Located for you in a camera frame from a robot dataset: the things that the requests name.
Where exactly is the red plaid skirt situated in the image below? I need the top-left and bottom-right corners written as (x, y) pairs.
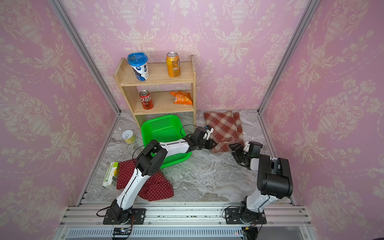
top-left (204, 111), bottom-right (244, 153)

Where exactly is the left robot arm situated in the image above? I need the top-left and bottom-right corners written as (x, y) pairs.
top-left (103, 126), bottom-right (217, 225)

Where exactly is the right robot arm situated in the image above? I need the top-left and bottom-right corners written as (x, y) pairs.
top-left (229, 141), bottom-right (293, 224)

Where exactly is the green plastic basket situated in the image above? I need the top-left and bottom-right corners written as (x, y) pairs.
top-left (141, 115), bottom-right (192, 169)

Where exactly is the orange snack bag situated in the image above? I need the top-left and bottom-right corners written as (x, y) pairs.
top-left (170, 91), bottom-right (193, 106)

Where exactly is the wooden two-tier shelf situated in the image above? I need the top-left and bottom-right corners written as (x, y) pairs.
top-left (114, 55), bottom-right (197, 128)

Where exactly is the red polka dot skirt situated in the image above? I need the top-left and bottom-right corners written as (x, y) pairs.
top-left (116, 159), bottom-right (174, 202)

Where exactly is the red cola can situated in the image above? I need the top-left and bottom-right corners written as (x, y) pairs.
top-left (139, 90), bottom-right (154, 110)

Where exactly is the small yellow tin can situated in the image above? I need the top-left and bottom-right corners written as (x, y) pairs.
top-left (122, 130), bottom-right (136, 144)

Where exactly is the black connector box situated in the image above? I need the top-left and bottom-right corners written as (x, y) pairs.
top-left (242, 227), bottom-right (259, 240)

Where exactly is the orange soda can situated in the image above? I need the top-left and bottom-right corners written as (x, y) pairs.
top-left (166, 52), bottom-right (181, 78)

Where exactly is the green white carton box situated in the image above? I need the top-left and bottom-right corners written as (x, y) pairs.
top-left (103, 162), bottom-right (119, 189)

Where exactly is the blue lidded cup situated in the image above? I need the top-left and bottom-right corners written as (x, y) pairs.
top-left (127, 53), bottom-right (149, 82)

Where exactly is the small black circuit board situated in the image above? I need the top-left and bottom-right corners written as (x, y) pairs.
top-left (112, 228), bottom-right (132, 240)

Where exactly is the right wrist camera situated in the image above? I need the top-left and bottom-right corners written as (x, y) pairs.
top-left (244, 141), bottom-right (254, 153)

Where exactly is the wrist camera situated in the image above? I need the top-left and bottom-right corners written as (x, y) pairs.
top-left (244, 141), bottom-right (254, 153)
top-left (204, 126), bottom-right (214, 140)

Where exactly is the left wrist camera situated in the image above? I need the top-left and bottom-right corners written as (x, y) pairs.
top-left (204, 126), bottom-right (214, 140)

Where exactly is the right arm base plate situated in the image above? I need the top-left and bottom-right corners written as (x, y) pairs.
top-left (222, 206), bottom-right (267, 226)

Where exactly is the aluminium front rail frame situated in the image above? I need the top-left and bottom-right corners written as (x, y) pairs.
top-left (54, 201), bottom-right (316, 240)

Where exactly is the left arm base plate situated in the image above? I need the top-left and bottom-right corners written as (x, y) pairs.
top-left (103, 209), bottom-right (146, 225)

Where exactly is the right aluminium corner post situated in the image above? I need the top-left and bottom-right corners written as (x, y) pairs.
top-left (258, 0), bottom-right (321, 116)

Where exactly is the aluminium corner post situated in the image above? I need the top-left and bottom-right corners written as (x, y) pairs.
top-left (258, 0), bottom-right (321, 116)
top-left (48, 0), bottom-right (121, 116)

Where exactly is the left aluminium corner post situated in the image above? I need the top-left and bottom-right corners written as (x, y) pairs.
top-left (48, 0), bottom-right (121, 116)

